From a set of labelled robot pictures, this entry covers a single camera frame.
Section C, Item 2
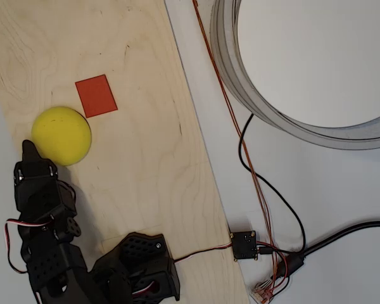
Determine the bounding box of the yellow foam ball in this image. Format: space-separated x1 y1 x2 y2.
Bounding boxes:
30 106 92 167

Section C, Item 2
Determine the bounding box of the black robot arm with base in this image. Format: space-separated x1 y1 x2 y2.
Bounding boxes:
17 218 181 304

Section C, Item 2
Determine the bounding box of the red square plate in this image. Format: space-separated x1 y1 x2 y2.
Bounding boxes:
75 74 119 118

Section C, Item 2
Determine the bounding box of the light plywood board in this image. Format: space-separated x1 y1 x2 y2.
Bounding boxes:
0 0 253 304

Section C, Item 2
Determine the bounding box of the small black controller board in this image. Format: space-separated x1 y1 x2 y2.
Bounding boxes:
229 230 260 262

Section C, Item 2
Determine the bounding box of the large grey round container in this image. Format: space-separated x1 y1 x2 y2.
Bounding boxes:
210 0 380 150

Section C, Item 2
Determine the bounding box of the white red black gripper cable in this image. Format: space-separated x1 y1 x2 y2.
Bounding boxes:
4 218 51 274

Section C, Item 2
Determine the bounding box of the white red black arm cable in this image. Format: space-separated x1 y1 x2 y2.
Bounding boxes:
129 280 161 298

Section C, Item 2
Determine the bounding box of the white red black base cable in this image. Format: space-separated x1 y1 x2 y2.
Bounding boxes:
172 242 235 263

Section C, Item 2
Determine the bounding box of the thin orange wire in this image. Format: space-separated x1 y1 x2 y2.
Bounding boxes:
192 0 281 286
193 0 284 286

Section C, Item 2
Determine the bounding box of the clear wire connector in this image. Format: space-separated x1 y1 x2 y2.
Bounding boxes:
249 278 276 303

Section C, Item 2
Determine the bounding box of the thin black cable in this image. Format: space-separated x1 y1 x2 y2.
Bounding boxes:
238 113 307 255

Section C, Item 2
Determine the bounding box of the thick black power cable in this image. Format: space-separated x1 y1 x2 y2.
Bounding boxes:
278 220 380 278

